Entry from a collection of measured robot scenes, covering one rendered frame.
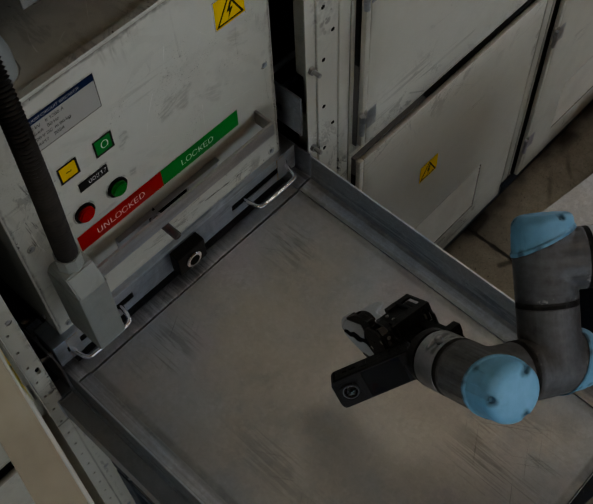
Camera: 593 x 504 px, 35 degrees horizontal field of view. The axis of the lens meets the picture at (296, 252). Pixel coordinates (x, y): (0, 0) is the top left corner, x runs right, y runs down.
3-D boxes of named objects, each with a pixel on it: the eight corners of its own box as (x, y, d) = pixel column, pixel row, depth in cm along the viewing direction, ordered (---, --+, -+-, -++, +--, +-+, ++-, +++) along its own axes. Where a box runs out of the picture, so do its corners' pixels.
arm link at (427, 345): (444, 409, 113) (419, 356, 110) (422, 397, 117) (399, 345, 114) (489, 374, 116) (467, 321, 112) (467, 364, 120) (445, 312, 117)
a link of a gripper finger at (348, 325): (369, 304, 136) (403, 320, 128) (337, 327, 135) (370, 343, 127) (361, 287, 135) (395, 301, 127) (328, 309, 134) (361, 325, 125)
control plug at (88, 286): (127, 329, 136) (102, 266, 121) (102, 351, 134) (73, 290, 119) (93, 297, 139) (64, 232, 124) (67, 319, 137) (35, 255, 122)
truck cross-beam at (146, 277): (295, 165, 168) (294, 144, 163) (62, 367, 148) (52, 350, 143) (275, 150, 170) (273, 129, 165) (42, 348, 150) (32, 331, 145)
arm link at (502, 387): (547, 420, 106) (487, 436, 102) (487, 391, 116) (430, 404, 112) (549, 354, 104) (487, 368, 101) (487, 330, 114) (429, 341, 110)
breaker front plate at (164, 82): (283, 158, 164) (267, -66, 123) (68, 342, 146) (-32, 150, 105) (277, 154, 164) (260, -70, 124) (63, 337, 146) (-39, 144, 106)
